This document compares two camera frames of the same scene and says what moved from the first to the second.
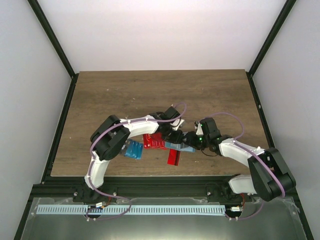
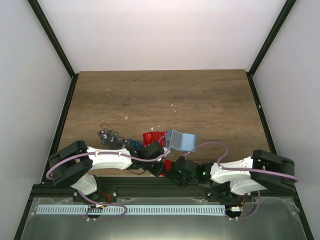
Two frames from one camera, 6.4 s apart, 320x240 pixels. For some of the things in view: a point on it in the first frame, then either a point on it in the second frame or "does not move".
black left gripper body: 169,136 -> 156,172
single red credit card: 174,157 -> 168,165
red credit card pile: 154,140 does not move
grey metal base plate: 246,218 does not move
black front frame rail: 63,187 does not move
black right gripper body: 198,143 -> 181,179
